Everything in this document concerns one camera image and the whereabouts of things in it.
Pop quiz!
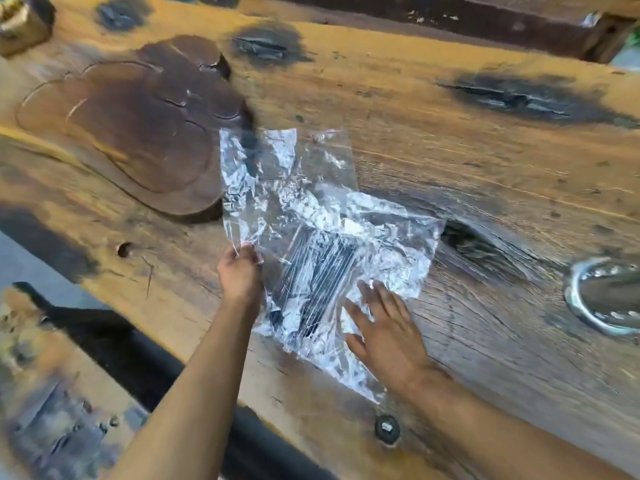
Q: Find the person's left hand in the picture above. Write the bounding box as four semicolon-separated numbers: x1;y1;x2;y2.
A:
216;243;265;309

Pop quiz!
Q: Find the person's right hand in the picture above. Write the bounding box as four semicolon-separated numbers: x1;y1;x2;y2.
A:
342;281;437;391

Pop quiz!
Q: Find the crinkled clear plastic bag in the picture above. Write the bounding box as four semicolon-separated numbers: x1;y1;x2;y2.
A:
219;127;447;405

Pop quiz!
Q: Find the person's left forearm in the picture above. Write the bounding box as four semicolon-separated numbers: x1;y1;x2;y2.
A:
107;294;264;480

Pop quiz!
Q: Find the person's right forearm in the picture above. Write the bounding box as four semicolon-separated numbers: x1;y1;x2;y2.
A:
400;365;637;480

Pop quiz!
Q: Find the black item inside bag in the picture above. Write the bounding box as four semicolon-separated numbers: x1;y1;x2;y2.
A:
269;224;362;341

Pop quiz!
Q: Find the black round table plug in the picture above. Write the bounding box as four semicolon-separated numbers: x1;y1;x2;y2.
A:
375;415;401;444

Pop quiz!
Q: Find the dark brown wooden slab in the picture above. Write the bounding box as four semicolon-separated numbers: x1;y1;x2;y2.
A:
15;36;253;218

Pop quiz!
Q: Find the round metal dish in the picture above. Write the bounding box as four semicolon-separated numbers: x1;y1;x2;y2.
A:
563;257;640;338

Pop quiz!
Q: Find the weathered wooden bench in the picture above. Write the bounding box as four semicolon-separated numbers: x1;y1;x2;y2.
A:
0;282;151;480

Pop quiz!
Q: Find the dark wooden bench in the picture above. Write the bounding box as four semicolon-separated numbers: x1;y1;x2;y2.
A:
260;0;640;64

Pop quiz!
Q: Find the wooden stump with metal cup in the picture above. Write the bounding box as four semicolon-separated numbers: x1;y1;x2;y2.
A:
0;0;57;58

